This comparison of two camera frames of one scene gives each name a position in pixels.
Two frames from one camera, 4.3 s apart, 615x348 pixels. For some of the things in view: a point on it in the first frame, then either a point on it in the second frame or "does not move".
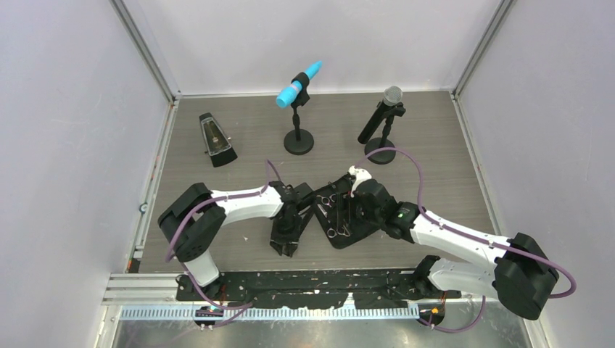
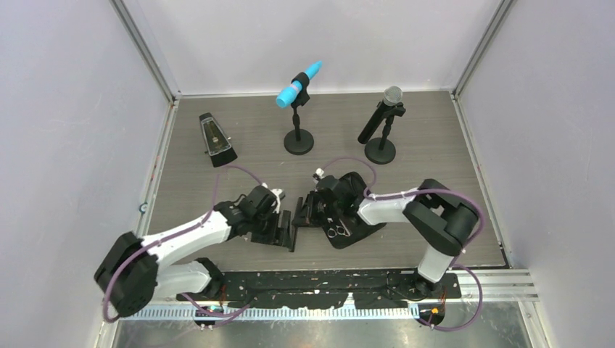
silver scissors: (331, 233) does not move
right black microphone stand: (384, 156) does not move
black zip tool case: (338, 211) does not move
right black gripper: (354, 222) to (308, 216)
